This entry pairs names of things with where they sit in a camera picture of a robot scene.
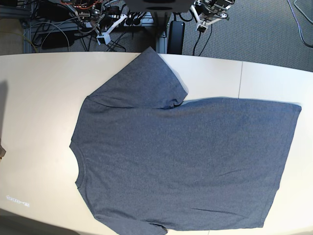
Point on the blue-grey T-shirt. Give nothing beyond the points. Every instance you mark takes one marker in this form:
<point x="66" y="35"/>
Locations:
<point x="149" y="162"/>

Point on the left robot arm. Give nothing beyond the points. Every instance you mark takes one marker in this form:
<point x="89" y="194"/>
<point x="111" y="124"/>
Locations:
<point x="209" y="10"/>

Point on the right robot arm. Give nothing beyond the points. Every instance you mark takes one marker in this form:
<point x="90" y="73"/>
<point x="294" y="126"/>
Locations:
<point x="93" y="10"/>

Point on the black power adapter brick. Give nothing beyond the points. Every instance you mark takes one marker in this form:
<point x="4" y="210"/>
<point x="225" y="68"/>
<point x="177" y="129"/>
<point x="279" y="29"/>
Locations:
<point x="176" y="36"/>

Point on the white power strip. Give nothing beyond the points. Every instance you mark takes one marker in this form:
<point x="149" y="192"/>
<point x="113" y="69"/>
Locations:
<point x="133" y="22"/>

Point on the brown object at table edge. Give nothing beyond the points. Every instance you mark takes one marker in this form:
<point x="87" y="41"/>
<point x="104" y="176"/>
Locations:
<point x="2" y="152"/>

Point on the small white table label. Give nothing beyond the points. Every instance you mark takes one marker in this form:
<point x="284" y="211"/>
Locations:
<point x="12" y="199"/>

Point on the aluminium table frame leg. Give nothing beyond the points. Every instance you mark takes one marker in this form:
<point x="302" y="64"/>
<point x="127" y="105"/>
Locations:
<point x="161" y="20"/>

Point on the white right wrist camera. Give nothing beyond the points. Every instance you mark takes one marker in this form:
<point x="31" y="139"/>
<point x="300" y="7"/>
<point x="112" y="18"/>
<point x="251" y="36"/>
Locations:
<point x="106" y="35"/>

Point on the grey base camera mount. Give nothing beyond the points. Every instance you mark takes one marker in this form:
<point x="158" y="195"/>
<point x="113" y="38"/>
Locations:
<point x="159" y="5"/>

